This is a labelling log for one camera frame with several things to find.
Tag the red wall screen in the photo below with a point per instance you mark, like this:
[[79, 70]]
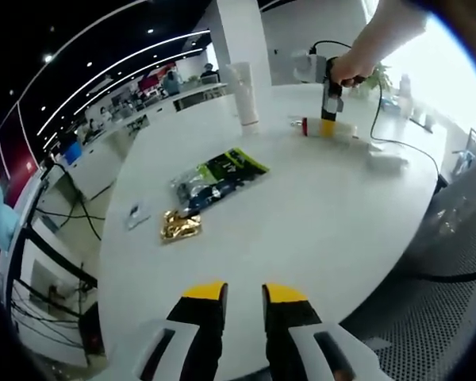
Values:
[[150, 81]]

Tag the long white counter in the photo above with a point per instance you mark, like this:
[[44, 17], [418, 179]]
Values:
[[103, 158]]

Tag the white skincare tube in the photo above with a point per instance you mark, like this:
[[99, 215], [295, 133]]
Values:
[[246, 99]]

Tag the leafy green plant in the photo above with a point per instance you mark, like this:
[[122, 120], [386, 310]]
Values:
[[382, 77]]

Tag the clear cap skincare bottle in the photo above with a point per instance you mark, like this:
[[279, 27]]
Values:
[[385, 159]]

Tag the small clear packet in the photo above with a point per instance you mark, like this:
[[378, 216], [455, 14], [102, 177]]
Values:
[[137, 216]]

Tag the blue bin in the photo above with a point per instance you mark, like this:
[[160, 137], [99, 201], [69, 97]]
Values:
[[73, 152]]

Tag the person's right hand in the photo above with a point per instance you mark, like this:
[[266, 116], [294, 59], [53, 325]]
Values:
[[349, 71]]

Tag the white standing desk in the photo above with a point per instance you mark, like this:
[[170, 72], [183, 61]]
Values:
[[63, 264]]

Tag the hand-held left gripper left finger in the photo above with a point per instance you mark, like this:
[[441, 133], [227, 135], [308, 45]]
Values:
[[198, 337]]

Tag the grey mesh chair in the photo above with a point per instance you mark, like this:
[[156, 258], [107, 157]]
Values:
[[440, 317]]

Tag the red screen computer monitor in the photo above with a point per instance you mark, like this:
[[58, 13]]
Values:
[[20, 158]]

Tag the red collar skincare bottle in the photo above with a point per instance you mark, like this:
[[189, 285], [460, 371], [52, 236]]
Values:
[[347, 130]]

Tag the small blue object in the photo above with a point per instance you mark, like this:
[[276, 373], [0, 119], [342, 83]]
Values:
[[392, 104]]

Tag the gold foil packet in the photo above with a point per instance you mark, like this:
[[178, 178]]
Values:
[[180, 228]]

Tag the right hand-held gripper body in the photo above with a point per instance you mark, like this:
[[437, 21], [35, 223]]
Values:
[[311, 67]]

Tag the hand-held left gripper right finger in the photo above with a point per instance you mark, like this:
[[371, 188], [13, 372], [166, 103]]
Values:
[[293, 341]]

